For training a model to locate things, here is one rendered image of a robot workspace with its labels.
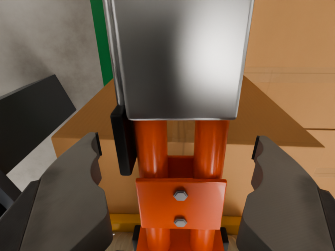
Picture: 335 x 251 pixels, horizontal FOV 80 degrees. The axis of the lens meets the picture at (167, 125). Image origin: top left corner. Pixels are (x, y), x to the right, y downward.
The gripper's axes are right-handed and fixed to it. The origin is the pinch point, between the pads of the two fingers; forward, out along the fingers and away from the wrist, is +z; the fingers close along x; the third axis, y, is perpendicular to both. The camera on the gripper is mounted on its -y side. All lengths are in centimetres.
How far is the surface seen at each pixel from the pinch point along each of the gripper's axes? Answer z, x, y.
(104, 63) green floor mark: 107, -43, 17
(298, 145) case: 13.5, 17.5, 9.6
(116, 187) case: 13.1, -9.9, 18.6
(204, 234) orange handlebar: -0.9, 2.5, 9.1
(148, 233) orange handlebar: -0.7, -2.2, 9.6
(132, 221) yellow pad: 11.3, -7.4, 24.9
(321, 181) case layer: 53, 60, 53
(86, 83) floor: 107, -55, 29
